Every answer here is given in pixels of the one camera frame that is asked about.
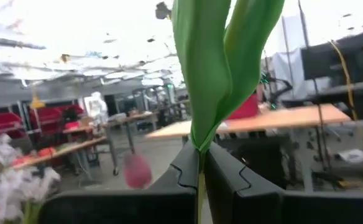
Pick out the red storage bins rack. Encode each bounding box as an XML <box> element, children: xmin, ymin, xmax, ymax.
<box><xmin>0</xmin><ymin>103</ymin><xmax>86</xmax><ymax>147</ymax></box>

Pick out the wooden desk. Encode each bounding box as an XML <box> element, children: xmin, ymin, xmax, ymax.
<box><xmin>144</xmin><ymin>103</ymin><xmax>353</xmax><ymax>194</ymax></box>

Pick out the red box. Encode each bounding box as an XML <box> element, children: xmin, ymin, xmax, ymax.
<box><xmin>225</xmin><ymin>92</ymin><xmax>261</xmax><ymax>122</ymax></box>

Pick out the wooden table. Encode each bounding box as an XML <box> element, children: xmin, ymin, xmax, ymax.
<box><xmin>11</xmin><ymin>136</ymin><xmax>121</xmax><ymax>177</ymax></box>
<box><xmin>101</xmin><ymin>111</ymin><xmax>159</xmax><ymax>157</ymax></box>

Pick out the black robot with green lights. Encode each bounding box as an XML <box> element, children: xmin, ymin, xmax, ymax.
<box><xmin>259</xmin><ymin>72</ymin><xmax>295</xmax><ymax>111</ymax></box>

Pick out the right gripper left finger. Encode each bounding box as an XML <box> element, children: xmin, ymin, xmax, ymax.
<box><xmin>38</xmin><ymin>139</ymin><xmax>201</xmax><ymax>224</ymax></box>

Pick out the black ceiling cable reel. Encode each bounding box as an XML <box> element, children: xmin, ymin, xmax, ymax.
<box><xmin>154</xmin><ymin>1</ymin><xmax>173</xmax><ymax>21</ymax></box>

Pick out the yellow cable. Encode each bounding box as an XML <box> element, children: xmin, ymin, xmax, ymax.
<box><xmin>328</xmin><ymin>39</ymin><xmax>359</xmax><ymax>123</ymax></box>

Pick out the black monitor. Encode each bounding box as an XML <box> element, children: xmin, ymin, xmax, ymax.
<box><xmin>300</xmin><ymin>31</ymin><xmax>363</xmax><ymax>95</ymax></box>

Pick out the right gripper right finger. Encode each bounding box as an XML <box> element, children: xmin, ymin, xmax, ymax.
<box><xmin>203</xmin><ymin>141</ymin><xmax>363</xmax><ymax>224</ymax></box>

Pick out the red artificial tulip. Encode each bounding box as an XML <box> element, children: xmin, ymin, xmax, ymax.
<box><xmin>170</xmin><ymin>0</ymin><xmax>287</xmax><ymax>224</ymax></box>
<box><xmin>122</xmin><ymin>151</ymin><xmax>154</xmax><ymax>190</ymax></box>

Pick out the white box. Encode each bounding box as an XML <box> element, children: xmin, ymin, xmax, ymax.
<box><xmin>336</xmin><ymin>148</ymin><xmax>363</xmax><ymax>166</ymax></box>

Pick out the white robot figure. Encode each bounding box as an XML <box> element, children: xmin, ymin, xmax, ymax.
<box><xmin>83</xmin><ymin>90</ymin><xmax>109</xmax><ymax>126</ymax></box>

